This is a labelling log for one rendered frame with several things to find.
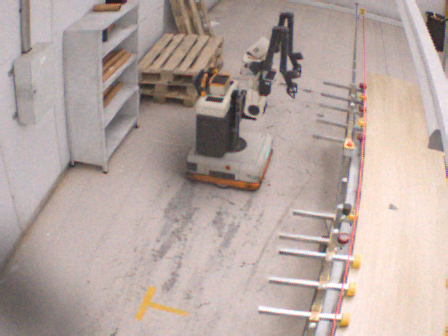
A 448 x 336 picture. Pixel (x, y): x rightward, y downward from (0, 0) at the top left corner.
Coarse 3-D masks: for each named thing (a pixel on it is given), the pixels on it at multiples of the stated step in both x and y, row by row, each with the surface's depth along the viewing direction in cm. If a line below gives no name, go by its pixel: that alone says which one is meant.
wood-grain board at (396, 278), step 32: (384, 96) 504; (416, 96) 513; (384, 128) 453; (416, 128) 458; (384, 160) 413; (416, 160) 415; (384, 192) 379; (416, 192) 379; (384, 224) 350; (416, 224) 349; (384, 256) 324; (416, 256) 322; (384, 288) 300; (416, 288) 297; (352, 320) 281; (384, 320) 278; (416, 320) 275
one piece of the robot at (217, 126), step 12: (216, 72) 523; (204, 84) 494; (204, 96) 500; (216, 96) 502; (228, 96) 503; (240, 96) 509; (204, 108) 494; (216, 108) 491; (228, 108) 503; (204, 120) 500; (216, 120) 497; (228, 120) 511; (204, 132) 507; (216, 132) 504; (228, 132) 520; (204, 144) 514; (216, 144) 511; (228, 144) 528; (216, 156) 521
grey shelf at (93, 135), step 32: (64, 32) 466; (96, 32) 459; (128, 32) 525; (64, 64) 487; (96, 64) 479; (128, 64) 546; (96, 96) 498; (128, 96) 567; (96, 128) 518; (128, 128) 588; (96, 160) 539
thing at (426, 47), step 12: (408, 0) 273; (408, 12) 259; (420, 24) 233; (420, 36) 216; (420, 48) 212; (432, 48) 205; (432, 60) 192; (432, 72) 181; (432, 84) 176; (444, 84) 173; (444, 96) 165; (444, 108) 157; (444, 120) 150; (444, 132) 146; (444, 144) 145
